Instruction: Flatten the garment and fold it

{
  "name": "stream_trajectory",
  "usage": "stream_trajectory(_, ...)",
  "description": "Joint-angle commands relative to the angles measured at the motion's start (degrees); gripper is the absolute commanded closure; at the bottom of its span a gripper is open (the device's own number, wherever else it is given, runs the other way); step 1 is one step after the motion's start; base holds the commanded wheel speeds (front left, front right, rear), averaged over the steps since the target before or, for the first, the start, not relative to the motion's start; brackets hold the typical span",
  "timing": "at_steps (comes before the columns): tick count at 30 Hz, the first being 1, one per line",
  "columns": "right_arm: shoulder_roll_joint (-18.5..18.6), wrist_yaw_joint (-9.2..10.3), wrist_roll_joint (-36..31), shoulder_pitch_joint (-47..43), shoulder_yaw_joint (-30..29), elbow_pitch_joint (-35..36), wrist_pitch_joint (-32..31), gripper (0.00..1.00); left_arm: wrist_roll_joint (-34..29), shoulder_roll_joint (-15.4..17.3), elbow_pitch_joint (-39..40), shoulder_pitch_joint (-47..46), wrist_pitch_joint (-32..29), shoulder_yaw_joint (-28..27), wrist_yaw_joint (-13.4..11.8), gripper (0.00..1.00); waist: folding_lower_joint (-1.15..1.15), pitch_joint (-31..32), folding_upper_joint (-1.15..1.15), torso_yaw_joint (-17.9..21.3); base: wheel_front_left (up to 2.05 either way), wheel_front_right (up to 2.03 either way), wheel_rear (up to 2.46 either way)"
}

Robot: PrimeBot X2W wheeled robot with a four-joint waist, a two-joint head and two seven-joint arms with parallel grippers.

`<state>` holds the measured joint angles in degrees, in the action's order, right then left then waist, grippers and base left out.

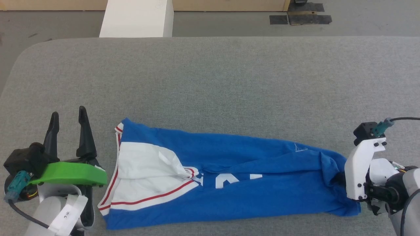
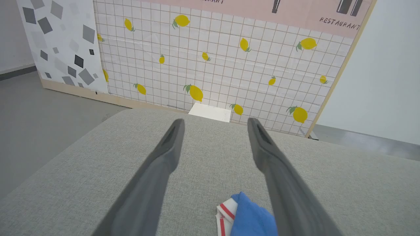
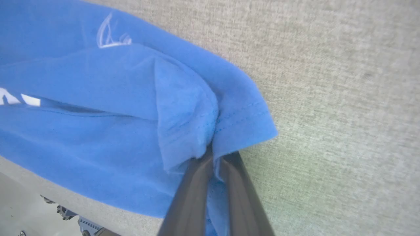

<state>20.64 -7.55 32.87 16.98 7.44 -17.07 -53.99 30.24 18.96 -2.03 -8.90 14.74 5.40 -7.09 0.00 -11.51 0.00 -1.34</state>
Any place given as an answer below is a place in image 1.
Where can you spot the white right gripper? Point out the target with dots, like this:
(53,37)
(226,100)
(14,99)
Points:
(361,170)

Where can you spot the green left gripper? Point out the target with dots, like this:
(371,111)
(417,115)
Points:
(72,173)

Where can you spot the blue basketball jersey white trim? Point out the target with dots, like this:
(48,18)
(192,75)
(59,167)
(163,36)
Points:
(246,186)

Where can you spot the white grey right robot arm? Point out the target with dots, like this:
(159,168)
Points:
(397,190)

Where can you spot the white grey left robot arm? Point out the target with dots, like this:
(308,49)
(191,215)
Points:
(42,209)

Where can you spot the white rectangular box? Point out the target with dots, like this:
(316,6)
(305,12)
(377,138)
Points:
(137,18)

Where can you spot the large black floor patch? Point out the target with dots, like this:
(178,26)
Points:
(310,14)

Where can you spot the grey partition stand foot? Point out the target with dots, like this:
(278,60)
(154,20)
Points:
(301,1)

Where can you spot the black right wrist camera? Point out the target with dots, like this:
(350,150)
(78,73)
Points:
(364,132)

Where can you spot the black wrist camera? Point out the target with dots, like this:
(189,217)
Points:
(364,132)
(26,159)

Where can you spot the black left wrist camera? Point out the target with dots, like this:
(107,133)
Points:
(26,159)

